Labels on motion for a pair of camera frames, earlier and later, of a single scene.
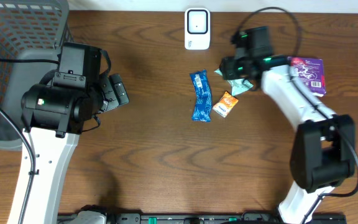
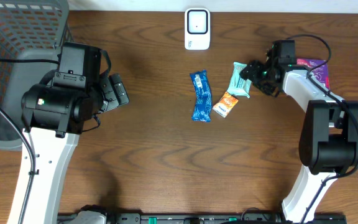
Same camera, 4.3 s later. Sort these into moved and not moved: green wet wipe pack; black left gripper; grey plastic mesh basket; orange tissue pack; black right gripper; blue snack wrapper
Moved: black right gripper; green wet wipe pack
Not moved: blue snack wrapper; black left gripper; orange tissue pack; grey plastic mesh basket
